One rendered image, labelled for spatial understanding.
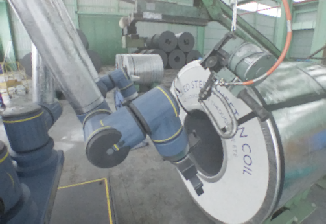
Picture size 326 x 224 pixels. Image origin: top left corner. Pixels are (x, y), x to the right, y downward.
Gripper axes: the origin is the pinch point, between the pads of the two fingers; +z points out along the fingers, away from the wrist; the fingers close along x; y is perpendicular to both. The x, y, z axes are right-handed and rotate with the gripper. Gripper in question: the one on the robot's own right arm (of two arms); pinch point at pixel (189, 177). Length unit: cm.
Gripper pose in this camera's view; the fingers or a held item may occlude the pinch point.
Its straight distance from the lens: 69.5
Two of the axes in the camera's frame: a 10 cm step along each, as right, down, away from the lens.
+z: 3.7, 8.1, 4.5
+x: 3.8, 3.1, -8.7
